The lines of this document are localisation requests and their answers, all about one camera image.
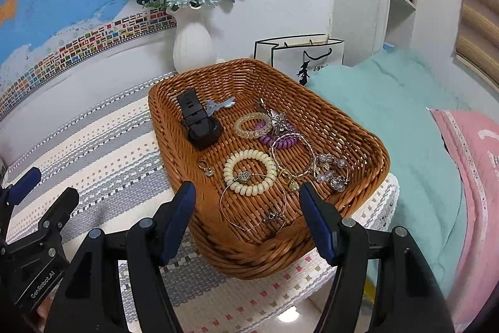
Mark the gold earring with charm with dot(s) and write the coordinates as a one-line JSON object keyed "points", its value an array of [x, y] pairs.
{"points": [[205, 167]]}

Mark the small blue-grey hair clip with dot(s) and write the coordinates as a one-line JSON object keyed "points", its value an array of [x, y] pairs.
{"points": [[213, 106]]}

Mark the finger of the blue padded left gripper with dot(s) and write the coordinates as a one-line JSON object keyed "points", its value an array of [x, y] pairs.
{"points": [[18, 191]]}

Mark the world map wall poster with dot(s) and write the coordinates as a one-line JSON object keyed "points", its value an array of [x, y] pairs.
{"points": [[41, 39]]}

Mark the teal fluffy blanket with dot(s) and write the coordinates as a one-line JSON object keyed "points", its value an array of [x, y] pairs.
{"points": [[392, 94]]}

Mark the white paper gift bag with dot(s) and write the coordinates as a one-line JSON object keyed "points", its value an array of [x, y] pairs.
{"points": [[302, 56]]}

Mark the pink bed cover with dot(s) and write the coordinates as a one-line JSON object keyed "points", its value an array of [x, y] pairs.
{"points": [[471, 139]]}

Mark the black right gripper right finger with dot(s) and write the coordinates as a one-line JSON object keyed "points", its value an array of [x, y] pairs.
{"points": [[344, 244]]}

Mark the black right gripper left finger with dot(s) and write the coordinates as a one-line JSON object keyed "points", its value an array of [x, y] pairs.
{"points": [[151, 244]]}

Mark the woven striped table mat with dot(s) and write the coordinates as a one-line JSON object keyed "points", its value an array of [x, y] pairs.
{"points": [[110, 155]]}

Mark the brown wicker basket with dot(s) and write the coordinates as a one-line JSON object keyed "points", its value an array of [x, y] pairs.
{"points": [[277, 136]]}

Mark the white ribbed vase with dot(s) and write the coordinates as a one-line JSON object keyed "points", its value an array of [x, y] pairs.
{"points": [[193, 46]]}

